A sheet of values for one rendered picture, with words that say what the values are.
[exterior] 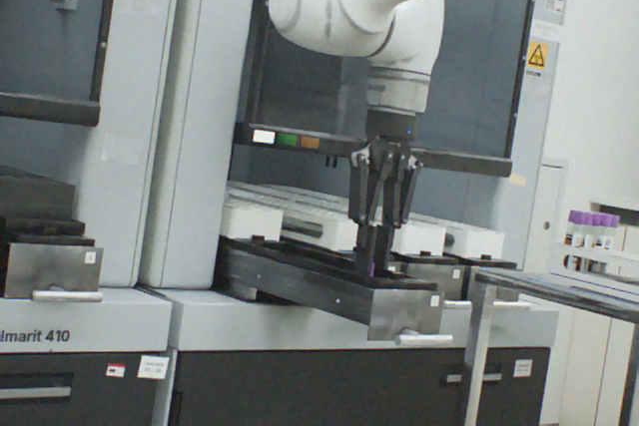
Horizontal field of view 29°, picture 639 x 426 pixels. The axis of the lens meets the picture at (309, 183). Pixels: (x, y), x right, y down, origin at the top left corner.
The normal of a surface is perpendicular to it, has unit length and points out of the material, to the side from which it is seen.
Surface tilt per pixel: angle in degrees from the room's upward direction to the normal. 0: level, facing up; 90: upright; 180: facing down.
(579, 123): 90
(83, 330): 90
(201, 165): 90
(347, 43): 150
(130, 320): 90
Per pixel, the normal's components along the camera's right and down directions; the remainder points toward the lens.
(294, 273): -0.76, -0.07
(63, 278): 0.63, 0.14
